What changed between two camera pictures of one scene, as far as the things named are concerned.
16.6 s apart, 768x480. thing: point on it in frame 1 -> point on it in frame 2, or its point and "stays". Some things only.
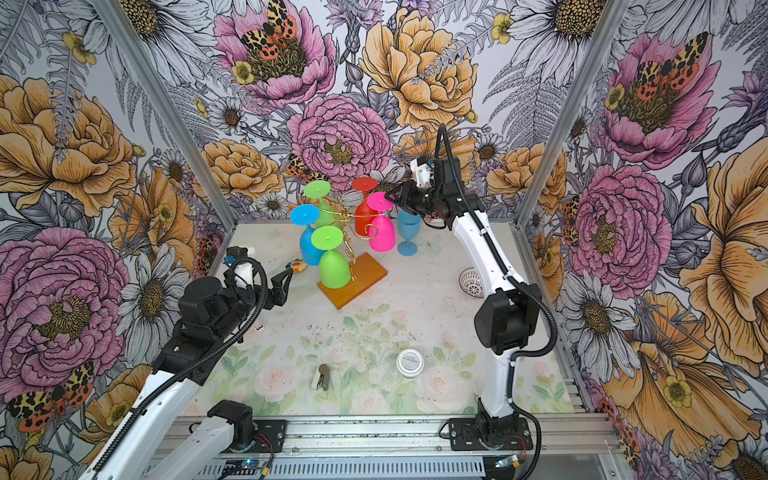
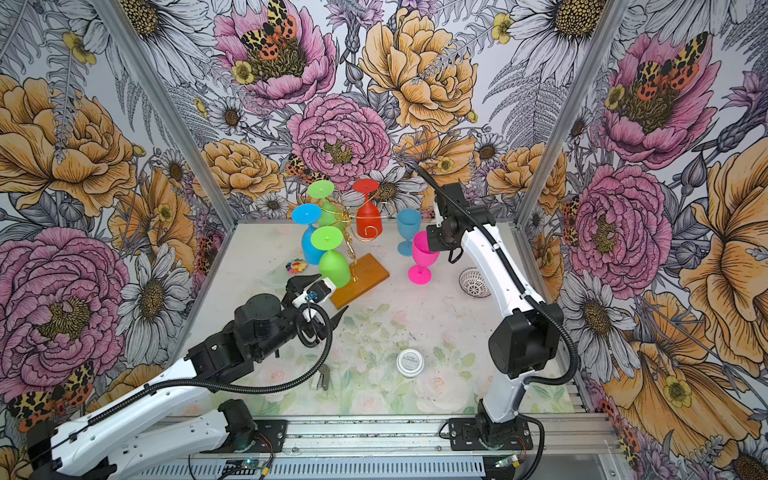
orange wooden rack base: x=365 y=271 stays
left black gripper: x=267 y=300 -> x=323 y=329
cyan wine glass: x=306 y=215 stays
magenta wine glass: x=382 y=236 -> x=423 y=257
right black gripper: x=407 y=192 -> x=434 y=242
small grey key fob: x=321 y=377 stays
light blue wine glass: x=409 y=227 stays
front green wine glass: x=334 y=272 stays
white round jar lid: x=410 y=363 stays
